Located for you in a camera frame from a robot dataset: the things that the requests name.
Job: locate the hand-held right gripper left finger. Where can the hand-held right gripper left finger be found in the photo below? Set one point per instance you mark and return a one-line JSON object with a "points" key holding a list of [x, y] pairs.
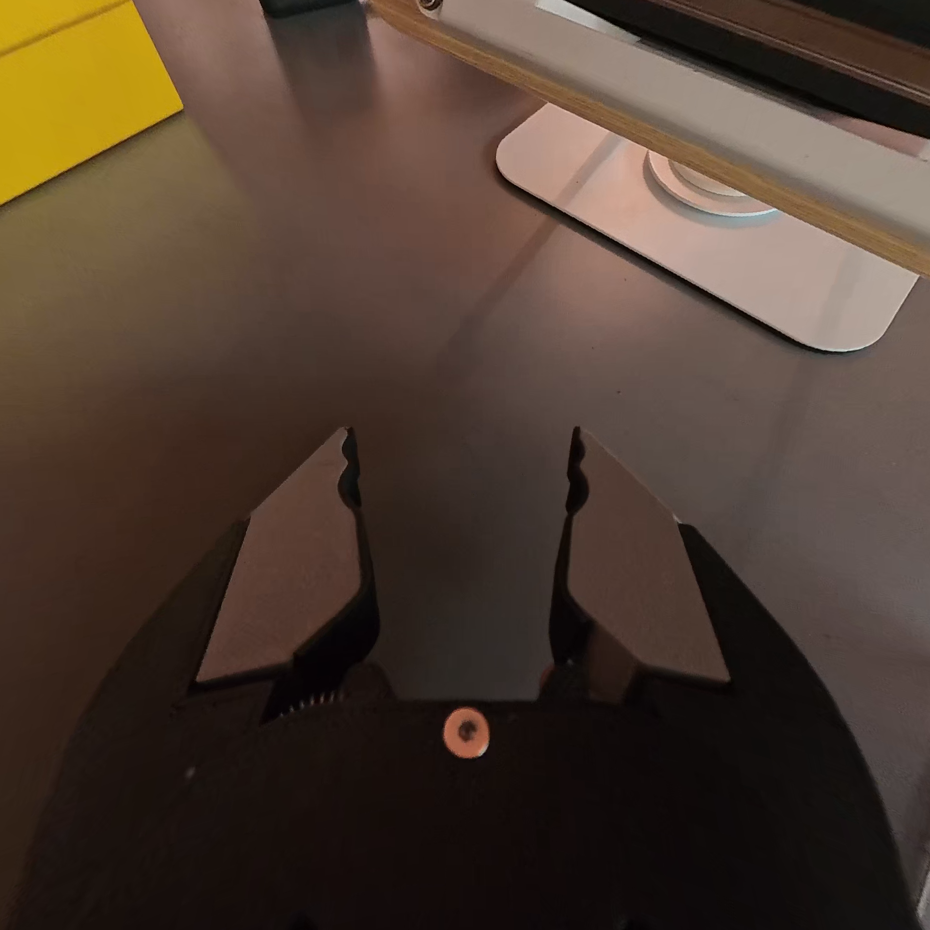
{"points": [[290, 581]]}

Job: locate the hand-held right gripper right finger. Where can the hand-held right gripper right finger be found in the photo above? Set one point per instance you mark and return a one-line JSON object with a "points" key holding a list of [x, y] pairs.
{"points": [[639, 588]]}

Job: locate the yellow plastic bin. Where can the yellow plastic bin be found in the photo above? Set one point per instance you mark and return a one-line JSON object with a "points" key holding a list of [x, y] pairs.
{"points": [[72, 94]]}

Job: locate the black board with wooden frame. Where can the black board with wooden frame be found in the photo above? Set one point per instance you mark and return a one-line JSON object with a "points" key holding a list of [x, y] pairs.
{"points": [[654, 80]]}

